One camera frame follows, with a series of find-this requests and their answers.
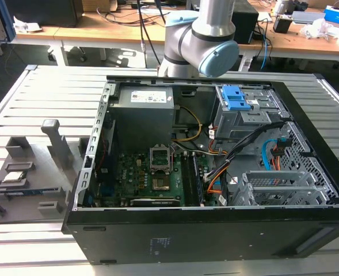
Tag CPU socket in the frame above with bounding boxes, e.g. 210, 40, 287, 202
151, 149, 170, 170

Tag yellow wire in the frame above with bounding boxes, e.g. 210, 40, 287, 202
172, 105, 204, 143

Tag grey metal disk bay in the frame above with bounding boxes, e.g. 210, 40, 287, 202
214, 84, 290, 140

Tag brown chipset heat sink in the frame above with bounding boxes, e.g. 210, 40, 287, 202
151, 178, 171, 193

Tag black PC case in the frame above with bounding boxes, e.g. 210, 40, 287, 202
61, 73, 339, 265

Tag small black box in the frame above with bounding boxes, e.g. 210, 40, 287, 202
273, 16, 293, 33

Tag crumpled white paper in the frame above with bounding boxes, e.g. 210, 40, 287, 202
13, 16, 43, 33

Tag grey parts rack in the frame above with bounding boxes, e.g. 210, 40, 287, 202
0, 118, 84, 225

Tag blue plastic drive carrier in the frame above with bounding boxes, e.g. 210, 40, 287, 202
222, 85, 253, 112

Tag wooden desk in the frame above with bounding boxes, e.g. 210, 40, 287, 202
13, 0, 339, 63

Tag hanging blue cable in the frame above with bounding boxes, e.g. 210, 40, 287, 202
260, 36, 271, 71

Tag grey metal drive cage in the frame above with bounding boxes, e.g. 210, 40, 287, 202
231, 170, 339, 207

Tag flat grey box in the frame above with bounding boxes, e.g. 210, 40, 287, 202
291, 10, 326, 26

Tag black cable bundle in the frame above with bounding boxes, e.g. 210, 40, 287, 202
203, 122, 285, 182

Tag black graphics card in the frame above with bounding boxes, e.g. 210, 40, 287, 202
129, 196, 185, 207

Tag blue flat wire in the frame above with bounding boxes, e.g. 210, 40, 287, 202
260, 139, 277, 171

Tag green motherboard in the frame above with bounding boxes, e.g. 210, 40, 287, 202
97, 143, 207, 208

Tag black monitor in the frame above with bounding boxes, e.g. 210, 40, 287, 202
5, 0, 81, 27

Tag silver CPU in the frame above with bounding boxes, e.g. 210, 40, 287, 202
1, 171, 25, 185

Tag orange wire bundle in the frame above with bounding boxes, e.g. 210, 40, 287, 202
207, 166, 228, 194

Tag white plastic bags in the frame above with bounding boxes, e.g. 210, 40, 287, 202
299, 18, 339, 40

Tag black RAM slot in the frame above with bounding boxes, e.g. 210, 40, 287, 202
190, 154, 205, 205
182, 153, 195, 206

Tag metal socket cover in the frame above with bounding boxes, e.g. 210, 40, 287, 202
148, 143, 173, 175

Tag black box on desk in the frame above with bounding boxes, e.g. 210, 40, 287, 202
231, 5, 260, 45

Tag grey power supply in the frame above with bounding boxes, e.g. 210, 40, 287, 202
107, 86, 177, 147

